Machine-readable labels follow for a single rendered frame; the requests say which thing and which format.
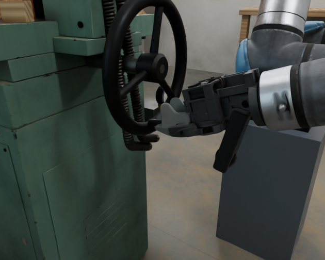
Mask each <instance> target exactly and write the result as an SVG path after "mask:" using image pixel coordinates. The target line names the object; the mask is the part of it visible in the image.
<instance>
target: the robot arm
mask: <svg viewBox="0 0 325 260"><path fill-rule="evenodd" d="M310 3H311V0H261V2H260V5H259V9H258V14H257V18H256V22H255V25H254V27H253V29H252V34H251V38H250V39H244V40H242V41H241V42H240V44H239V48H238V50H237V54H236V64H235V69H236V73H235V74H231V75H221V76H217V77H214V76H213V77H211V78H208V79H205V80H200V81H199V82H197V83H194V84H192V85H190V86H188V89H184V90H182V94H183V98H184V101H183V102H182V101H181V100H180V99H179V98H177V97H174V98H172V99H171V101H170V104H169V103H163V104H162V105H161V107H160V111H161V122H162V124H159V125H156V126H155V129H156V130H157V131H159V132H161V133H163V134H166V135H168V136H171V137H192V136H199V135H200V136H207V135H212V134H217V133H220V132H222V131H223V130H225V133H224V136H223V139H222V142H221V145H220V148H219V149H218V150H217V151H216V154H215V162H214V164H213V168H214V169H215V170H218V171H220V172H222V173H226V172H227V170H228V169H229V167H231V166H232V165H233V164H234V163H235V162H236V159H237V151H238V148H239V146H240V143H241V141H242V138H243V136H244V134H245V131H246V129H247V126H248V124H249V121H250V119H251V117H252V119H253V121H254V123H255V124H256V125H257V126H267V128H269V129H270V130H271V131H282V130H288V129H298V128H307V127H317V126H325V28H324V26H325V24H324V22H323V21H306V18H307V14H308V10H309V7H310ZM248 101H249V102H248Z"/></svg>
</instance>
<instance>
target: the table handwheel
mask: <svg viewBox="0 0 325 260"><path fill-rule="evenodd" d="M150 6H154V7H155V13H154V23H153V32H152V39H151V46H150V52H143V53H142V54H141V55H140V56H139V57H133V56H124V55H121V57H122V60H123V61H122V63H123V69H124V71H123V72H125V73H132V74H137V75H136V76H135V77H134V78H133V79H132V80H130V81H129V82H128V83H127V84H126V85H124V86H123V87H122V88H121V89H119V59H120V53H121V47H122V43H123V40H124V37H125V34H126V32H127V30H128V28H129V26H130V24H131V22H132V20H133V19H134V17H135V16H136V15H137V14H138V13H139V12H140V11H141V10H142V9H144V8H146V7H150ZM163 13H164V14H165V15H166V17H167V19H168V20H169V23H170V25H171V28H172V31H173V35H174V41H175V71H174V77H173V82H172V86H171V88H170V87H169V85H168V84H167V82H166V81H165V78H166V76H167V73H168V61H167V59H166V57H165V56H164V55H163V54H160V53H158V48H159V37H160V28H161V21H162V17H163ZM85 63H86V65H87V66H88V67H91V68H98V69H102V83H103V91H104V96H105V100H106V104H107V107H108V109H109V111H110V113H111V115H112V117H113V119H114V120H115V122H116V123H117V124H118V125H119V126H120V127H121V128H122V129H123V130H125V131H126V132H128V133H130V134H132V135H137V136H143V135H148V134H151V133H153V132H154V131H156V129H154V128H152V127H150V126H148V121H146V122H137V121H135V120H133V119H132V118H131V117H130V116H129V115H128V113H127V111H126V109H125V107H124V105H123V102H122V99H123V98H124V97H125V96H126V95H127V94H128V93H130V92H131V91H132V90H133V89H134V88H135V87H136V86H137V85H139V84H140V83H141V82H142V81H145V82H152V83H159V84H160V86H161V87H162V88H163V90H164V92H165V93H166V94H167V96H168V97H167V99H166V101H165V103H169V104H170V101H171V99H172V98H180V95H181V91H182V88H183V84H184V80H185V74H186V67H187V40H186V33H185V28H184V24H183V21H182V18H181V15H180V13H179V11H178V9H177V8H176V6H175V4H174V3H173V2H172V0H127V1H126V2H125V3H124V4H123V5H122V6H121V8H120V9H119V11H118V12H117V14H116V15H115V17H114V19H113V21H112V23H111V26H110V28H109V31H108V34H107V37H106V41H105V46H104V51H103V53H101V54H97V55H92V56H85Z"/></svg>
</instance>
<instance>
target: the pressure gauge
mask: <svg viewBox="0 0 325 260"><path fill-rule="evenodd" d="M166 99H167V94H166V93H165V92H164V90H163V88H162V87H161V86H159V87H158V89H157V91H156V101H157V103H158V107H159V109H160V107H161V105H162V104H163V103H165V101H166Z"/></svg>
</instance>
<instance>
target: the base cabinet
mask: <svg viewBox="0 0 325 260"><path fill-rule="evenodd" d="M122 131H123V130H122V128H121V127H120V126H119V125H118V124H117V123H116V122H115V120H114V119H113V117H112V115H111V113H110V111H109V109H108V107H107V104H106V100H105V96H104V95H103V96H100V97H97V98H96V99H92V100H90V101H87V102H85V103H82V104H79V105H77V106H74V107H72V108H69V109H66V110H64V111H61V112H58V113H56V114H54V115H51V116H48V117H46V118H43V119H40V120H38V121H35V122H33V123H30V124H27V125H24V126H22V127H19V128H16V129H10V128H7V127H4V126H1V125H0V260H139V259H140V258H141V257H142V255H143V254H144V252H145V251H146V250H147V249H148V216H147V179H146V160H145V151H130V150H128V149H127V148H126V146H125V143H124V140H123V139H124V138H123V133H122Z"/></svg>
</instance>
